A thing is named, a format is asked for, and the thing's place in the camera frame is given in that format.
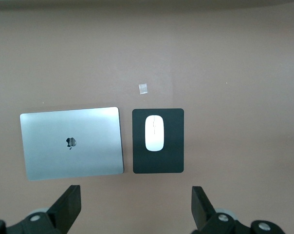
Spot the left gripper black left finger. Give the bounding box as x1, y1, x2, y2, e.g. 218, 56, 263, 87
47, 185, 82, 234

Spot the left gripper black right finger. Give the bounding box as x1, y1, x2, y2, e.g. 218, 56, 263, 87
192, 186, 217, 231

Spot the white computer mouse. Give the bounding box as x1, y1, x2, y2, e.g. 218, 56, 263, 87
144, 115, 165, 152

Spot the black mouse pad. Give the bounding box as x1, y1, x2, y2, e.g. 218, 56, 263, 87
132, 108, 185, 174

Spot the silver apple laptop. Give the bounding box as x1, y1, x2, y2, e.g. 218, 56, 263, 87
19, 106, 125, 181

